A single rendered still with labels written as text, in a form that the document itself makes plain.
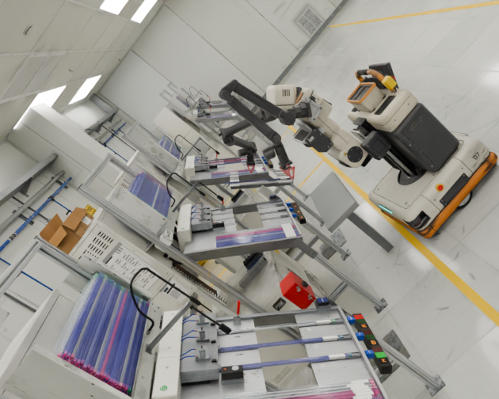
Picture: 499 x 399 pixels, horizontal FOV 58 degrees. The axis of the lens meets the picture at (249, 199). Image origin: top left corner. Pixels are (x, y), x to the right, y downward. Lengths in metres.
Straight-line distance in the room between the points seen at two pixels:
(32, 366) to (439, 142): 2.42
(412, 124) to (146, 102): 8.38
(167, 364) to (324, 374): 0.55
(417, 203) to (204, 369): 1.79
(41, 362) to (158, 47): 9.48
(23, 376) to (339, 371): 1.02
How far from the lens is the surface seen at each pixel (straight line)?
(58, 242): 2.73
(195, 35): 10.51
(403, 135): 2.83
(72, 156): 6.14
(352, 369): 1.76
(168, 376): 1.64
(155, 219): 2.72
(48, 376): 1.45
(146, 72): 10.60
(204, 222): 2.96
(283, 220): 2.99
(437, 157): 2.97
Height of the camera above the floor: 1.85
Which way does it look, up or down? 16 degrees down
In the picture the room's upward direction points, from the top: 52 degrees counter-clockwise
